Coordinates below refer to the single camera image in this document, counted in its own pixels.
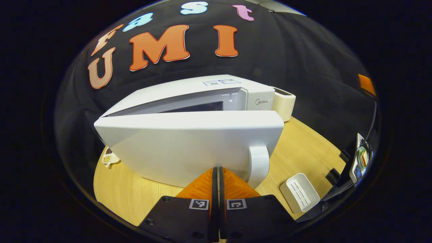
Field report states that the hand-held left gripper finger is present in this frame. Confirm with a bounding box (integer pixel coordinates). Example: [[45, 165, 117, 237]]
[[219, 166, 297, 243], [138, 167, 220, 243]]

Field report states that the white framed display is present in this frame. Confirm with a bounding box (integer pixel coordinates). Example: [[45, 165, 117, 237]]
[[349, 133, 374, 184]]

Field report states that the white plastic tray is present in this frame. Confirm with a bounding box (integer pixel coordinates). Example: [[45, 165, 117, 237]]
[[279, 173, 320, 214]]

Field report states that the small white patterned dish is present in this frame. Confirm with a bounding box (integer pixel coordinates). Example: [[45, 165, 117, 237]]
[[101, 146, 120, 168]]

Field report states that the white toaster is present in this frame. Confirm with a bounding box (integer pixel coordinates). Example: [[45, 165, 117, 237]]
[[272, 87, 296, 123]]

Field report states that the white microwave oven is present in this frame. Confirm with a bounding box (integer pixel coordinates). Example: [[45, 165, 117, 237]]
[[94, 74, 285, 189]]

